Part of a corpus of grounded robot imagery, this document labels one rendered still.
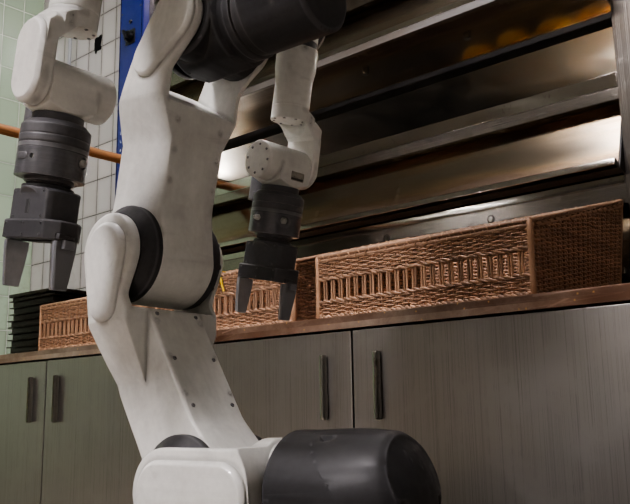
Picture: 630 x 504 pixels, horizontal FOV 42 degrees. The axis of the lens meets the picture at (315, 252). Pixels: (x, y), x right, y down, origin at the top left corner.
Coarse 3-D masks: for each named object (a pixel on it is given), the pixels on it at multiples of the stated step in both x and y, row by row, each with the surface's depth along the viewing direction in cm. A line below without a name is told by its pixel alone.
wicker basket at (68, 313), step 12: (72, 300) 257; (84, 300) 253; (252, 300) 266; (48, 312) 266; (60, 312) 261; (72, 312) 257; (84, 312) 252; (228, 312) 258; (48, 324) 265; (60, 324) 260; (72, 324) 256; (84, 324) 252; (48, 336) 264; (60, 336) 259; (72, 336) 255; (84, 336) 251; (48, 348) 262
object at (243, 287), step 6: (240, 282) 144; (246, 282) 145; (252, 282) 146; (240, 288) 144; (246, 288) 145; (240, 294) 144; (246, 294) 145; (240, 300) 144; (246, 300) 145; (240, 306) 144; (246, 306) 146
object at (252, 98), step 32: (480, 0) 213; (512, 0) 209; (544, 0) 208; (576, 0) 206; (608, 0) 206; (416, 32) 226; (448, 32) 225; (480, 32) 223; (512, 32) 222; (544, 32) 220; (320, 64) 248; (352, 64) 245; (384, 64) 243; (416, 64) 242; (448, 64) 240; (256, 96) 269; (320, 96) 265; (352, 96) 263; (256, 128) 291
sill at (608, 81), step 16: (592, 80) 205; (608, 80) 203; (544, 96) 214; (560, 96) 211; (576, 96) 208; (480, 112) 226; (496, 112) 223; (512, 112) 219; (416, 128) 240; (432, 128) 236; (448, 128) 232; (464, 128) 229; (368, 144) 251; (384, 144) 247; (400, 144) 243; (320, 160) 264; (336, 160) 259; (224, 192) 293
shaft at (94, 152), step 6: (0, 126) 235; (6, 126) 237; (12, 126) 239; (0, 132) 236; (6, 132) 237; (12, 132) 238; (18, 132) 240; (18, 138) 241; (90, 150) 258; (96, 150) 260; (102, 150) 262; (90, 156) 260; (96, 156) 260; (102, 156) 261; (108, 156) 263; (114, 156) 265; (120, 156) 266
